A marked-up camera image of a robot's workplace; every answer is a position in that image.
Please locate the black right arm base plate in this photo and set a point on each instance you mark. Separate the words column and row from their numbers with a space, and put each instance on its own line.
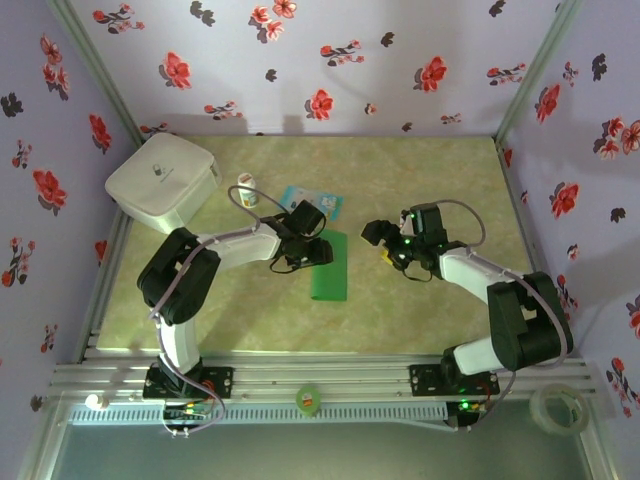
column 425, row 380

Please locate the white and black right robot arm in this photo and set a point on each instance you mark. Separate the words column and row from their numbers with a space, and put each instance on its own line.
column 470, row 270

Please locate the aluminium frame post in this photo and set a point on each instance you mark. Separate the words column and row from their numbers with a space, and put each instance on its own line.
column 95, row 70
column 537, row 70

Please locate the white lidded storage box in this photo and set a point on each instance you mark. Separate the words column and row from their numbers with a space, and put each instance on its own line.
column 160, row 180

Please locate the aluminium side rail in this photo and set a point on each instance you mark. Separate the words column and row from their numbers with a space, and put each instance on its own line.
column 102, row 300
column 520, row 210

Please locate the small green round container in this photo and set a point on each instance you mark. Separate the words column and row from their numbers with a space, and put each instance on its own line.
column 307, row 399

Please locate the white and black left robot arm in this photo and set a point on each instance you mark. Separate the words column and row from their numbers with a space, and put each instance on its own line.
column 240, row 247

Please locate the aluminium mounting rail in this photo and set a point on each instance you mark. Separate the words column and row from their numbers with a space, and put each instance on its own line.
column 325, row 375

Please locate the light blue snack packet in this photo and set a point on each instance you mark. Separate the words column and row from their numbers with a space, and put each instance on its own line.
column 334, row 205

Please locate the green paper sheet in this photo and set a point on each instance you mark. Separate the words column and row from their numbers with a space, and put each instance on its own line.
column 330, row 280

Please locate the small white knob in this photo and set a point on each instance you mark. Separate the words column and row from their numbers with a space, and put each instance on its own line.
column 95, row 401

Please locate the white pill bottle orange label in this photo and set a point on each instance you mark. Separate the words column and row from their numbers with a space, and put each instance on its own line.
column 248, row 192

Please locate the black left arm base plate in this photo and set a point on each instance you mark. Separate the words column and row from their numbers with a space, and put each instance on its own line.
column 220, row 380

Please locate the clear adhesive tape roll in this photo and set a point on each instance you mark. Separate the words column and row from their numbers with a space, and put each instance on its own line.
column 537, row 415

